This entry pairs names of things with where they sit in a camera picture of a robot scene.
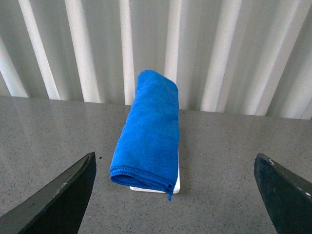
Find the white rack with wooden rods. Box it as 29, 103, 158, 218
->
129, 151, 180, 194

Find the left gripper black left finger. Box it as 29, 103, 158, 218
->
0, 152, 97, 234

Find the blue microfiber cloth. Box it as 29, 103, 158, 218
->
110, 70, 180, 200

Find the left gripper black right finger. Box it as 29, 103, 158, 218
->
254, 154, 312, 234

